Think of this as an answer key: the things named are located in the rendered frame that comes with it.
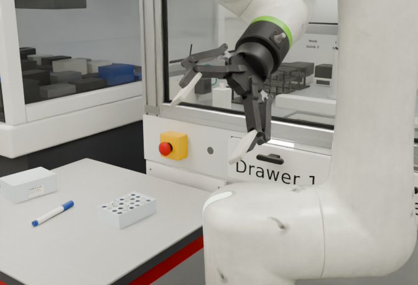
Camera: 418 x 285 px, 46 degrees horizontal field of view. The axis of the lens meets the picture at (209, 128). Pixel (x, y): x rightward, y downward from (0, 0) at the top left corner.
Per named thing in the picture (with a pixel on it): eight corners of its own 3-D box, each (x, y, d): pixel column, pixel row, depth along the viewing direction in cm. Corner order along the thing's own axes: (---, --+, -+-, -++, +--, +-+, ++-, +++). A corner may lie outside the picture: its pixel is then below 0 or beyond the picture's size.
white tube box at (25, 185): (15, 204, 132) (13, 185, 131) (0, 195, 138) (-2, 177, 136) (58, 190, 141) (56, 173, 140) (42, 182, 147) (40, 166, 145)
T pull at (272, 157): (282, 165, 121) (282, 160, 120) (255, 159, 125) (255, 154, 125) (288, 161, 124) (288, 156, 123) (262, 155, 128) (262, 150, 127)
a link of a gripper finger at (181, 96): (203, 74, 81) (199, 71, 80) (183, 101, 76) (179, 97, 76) (192, 81, 83) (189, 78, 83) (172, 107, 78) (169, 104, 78)
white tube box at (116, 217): (119, 229, 118) (118, 215, 117) (97, 219, 123) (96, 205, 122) (156, 212, 127) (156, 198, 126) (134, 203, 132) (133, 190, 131)
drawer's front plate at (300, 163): (327, 201, 120) (330, 158, 117) (227, 176, 136) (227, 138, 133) (330, 198, 121) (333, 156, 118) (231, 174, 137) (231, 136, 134)
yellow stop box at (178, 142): (177, 162, 141) (176, 137, 139) (158, 157, 145) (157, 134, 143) (188, 157, 145) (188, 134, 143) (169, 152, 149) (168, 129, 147)
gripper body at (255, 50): (254, 31, 88) (233, 60, 83) (284, 65, 91) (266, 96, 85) (227, 50, 94) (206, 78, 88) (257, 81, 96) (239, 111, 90)
